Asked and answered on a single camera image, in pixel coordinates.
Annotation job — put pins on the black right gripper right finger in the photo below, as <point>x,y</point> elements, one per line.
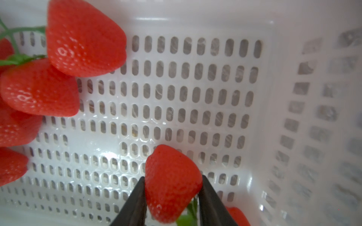
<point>212,211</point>

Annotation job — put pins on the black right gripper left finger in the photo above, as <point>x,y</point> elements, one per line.
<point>133,212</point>

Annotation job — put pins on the red strawberry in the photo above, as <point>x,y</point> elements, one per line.
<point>82,41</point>
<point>172,180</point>

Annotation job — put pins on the white perforated plastic basket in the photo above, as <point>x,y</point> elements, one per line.
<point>265,97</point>

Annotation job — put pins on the red strawberry basket edge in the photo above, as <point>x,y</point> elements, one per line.
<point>39,88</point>

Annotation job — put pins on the red strawberry in basket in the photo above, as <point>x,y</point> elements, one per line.
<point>82,41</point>

